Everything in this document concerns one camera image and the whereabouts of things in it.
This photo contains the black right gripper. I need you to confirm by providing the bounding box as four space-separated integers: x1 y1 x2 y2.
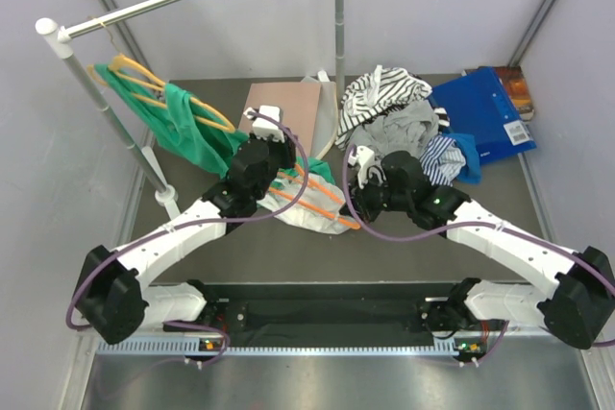
340 168 412 225

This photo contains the white tank top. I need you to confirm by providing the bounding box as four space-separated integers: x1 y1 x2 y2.
258 169 357 236

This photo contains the orange clothes hanger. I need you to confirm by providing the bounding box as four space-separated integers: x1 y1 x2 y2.
271 162 361 231

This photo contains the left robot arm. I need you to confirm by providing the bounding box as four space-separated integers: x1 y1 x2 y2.
74 135 296 345

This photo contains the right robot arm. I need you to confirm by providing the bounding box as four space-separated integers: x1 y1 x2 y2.
343 146 614 350

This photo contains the green tank top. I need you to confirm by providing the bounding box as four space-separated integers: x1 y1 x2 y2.
93 63 332 185

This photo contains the yellow clothes hanger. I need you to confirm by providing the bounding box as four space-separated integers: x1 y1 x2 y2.
89 16 236 133

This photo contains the grey shirt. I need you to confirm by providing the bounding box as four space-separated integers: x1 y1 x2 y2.
348 101 440 160

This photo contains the blue striped shirt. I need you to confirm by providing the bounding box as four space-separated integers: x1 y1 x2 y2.
419 135 467 186

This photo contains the blue cloth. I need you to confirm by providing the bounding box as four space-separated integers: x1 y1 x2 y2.
447 133 482 184

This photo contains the striped black white shirt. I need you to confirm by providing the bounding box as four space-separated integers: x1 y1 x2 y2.
334 65 432 149

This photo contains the blue folder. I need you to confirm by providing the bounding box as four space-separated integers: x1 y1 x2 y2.
429 67 536 165

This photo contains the silver clothes rack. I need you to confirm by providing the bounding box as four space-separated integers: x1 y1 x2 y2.
34 0 348 219

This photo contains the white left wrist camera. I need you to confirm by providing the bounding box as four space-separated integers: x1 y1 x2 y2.
243 105 285 143

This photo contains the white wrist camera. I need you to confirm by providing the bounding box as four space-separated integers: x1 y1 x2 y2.
243 105 285 143
347 145 384 189

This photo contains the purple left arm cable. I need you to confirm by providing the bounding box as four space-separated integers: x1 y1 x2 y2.
64 109 308 368

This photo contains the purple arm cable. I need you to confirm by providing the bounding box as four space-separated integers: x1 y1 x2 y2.
64 109 308 368
341 143 615 367

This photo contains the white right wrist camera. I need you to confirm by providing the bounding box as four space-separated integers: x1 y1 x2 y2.
347 145 384 189

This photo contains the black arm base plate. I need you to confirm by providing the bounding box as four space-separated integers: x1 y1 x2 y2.
164 280 504 334

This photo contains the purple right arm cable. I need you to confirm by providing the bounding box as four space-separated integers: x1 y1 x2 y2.
341 143 615 367

